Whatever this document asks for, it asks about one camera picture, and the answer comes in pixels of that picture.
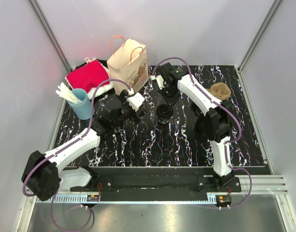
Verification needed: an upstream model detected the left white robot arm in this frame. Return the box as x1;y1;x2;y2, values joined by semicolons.
21;94;146;201

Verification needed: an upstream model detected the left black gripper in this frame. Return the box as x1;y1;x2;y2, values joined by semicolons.
113;90;147;128

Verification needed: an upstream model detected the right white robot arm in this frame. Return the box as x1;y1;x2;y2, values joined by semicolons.
153;63;234;192

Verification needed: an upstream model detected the black cup stack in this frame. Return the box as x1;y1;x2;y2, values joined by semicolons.
195;114;206;133
107;121;123;133

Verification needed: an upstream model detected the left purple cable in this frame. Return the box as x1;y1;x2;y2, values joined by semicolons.
22;78;135;230

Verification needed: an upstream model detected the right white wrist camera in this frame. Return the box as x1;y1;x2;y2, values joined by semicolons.
149;75;164;89

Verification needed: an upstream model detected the black plastic cup lid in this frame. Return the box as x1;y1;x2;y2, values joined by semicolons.
156;104;173;118

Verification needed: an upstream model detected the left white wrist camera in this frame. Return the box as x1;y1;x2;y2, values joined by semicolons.
126;88;145;112

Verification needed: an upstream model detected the single black paper cup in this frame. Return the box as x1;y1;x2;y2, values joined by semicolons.
157;114;173;125

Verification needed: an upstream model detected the aluminium rail frame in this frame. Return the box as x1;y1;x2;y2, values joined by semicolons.
17;0;296;232

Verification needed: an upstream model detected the black napkin tray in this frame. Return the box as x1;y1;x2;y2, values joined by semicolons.
73;59;109;71

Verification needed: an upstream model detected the white stirrer sticks bundle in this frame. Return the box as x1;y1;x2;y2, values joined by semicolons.
56;82;81;104

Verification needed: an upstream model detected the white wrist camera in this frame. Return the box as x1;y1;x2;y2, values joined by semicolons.
149;75;164;89
126;88;145;112

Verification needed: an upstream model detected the red napkin stack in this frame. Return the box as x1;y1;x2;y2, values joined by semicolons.
65;60;110;100

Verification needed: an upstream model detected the light blue cup holder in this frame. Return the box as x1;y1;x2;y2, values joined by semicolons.
67;88;95;120

